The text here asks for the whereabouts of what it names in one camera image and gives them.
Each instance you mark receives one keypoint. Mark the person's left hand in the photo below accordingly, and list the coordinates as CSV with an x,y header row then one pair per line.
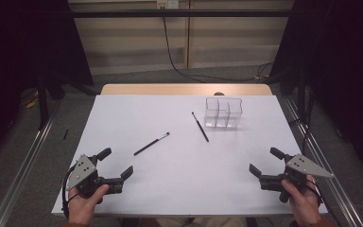
x,y
80,209

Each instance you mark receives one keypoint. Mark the black makeup brush pale tip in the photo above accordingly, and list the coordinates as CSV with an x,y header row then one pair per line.
x,y
151,144

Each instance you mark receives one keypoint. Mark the person's right hand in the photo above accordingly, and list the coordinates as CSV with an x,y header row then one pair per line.
x,y
305,205

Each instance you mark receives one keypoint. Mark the clear plastic organizer box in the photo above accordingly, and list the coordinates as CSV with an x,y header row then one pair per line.
x,y
223,110

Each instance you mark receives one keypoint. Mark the small black stick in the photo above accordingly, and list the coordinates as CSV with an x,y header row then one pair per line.
x,y
65,134

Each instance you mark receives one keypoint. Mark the black curtain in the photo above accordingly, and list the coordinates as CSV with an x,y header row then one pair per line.
x,y
343,47
19,47

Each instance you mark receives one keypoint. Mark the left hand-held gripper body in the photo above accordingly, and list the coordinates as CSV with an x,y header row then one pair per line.
x,y
83,168

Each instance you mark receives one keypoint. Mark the white wall socket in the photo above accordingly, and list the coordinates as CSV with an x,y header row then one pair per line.
x,y
167,3

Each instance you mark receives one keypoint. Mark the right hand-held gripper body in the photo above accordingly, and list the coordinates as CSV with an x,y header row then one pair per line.
x,y
305,166

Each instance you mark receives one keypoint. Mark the person's left orange sleeve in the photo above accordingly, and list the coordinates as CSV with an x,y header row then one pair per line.
x,y
75,225

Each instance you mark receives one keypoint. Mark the white table sheet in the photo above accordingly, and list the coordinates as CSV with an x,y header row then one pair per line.
x,y
170,176

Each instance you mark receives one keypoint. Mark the black metal stand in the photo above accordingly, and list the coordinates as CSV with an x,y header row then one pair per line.
x,y
301,94
42,107

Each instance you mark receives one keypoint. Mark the aluminium floor rail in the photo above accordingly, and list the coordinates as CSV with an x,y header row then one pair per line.
x,y
343,205
19,179

